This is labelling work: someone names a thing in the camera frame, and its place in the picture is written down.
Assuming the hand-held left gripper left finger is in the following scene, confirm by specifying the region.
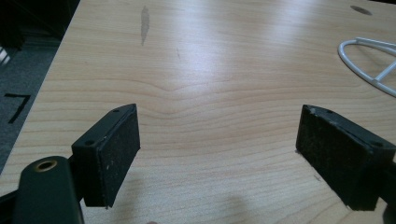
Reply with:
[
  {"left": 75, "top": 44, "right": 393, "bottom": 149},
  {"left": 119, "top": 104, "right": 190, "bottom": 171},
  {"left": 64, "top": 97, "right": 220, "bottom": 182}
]
[{"left": 71, "top": 103, "right": 141, "bottom": 209}]

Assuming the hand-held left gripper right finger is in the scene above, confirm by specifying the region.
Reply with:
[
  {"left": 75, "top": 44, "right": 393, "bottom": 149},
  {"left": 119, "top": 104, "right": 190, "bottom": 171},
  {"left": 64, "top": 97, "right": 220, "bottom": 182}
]
[{"left": 295, "top": 104, "right": 396, "bottom": 212}]

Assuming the white wire rack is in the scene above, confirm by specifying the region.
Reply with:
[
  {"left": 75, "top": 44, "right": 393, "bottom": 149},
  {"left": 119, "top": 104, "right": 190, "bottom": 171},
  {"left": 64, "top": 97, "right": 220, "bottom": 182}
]
[{"left": 337, "top": 36, "right": 396, "bottom": 98}]

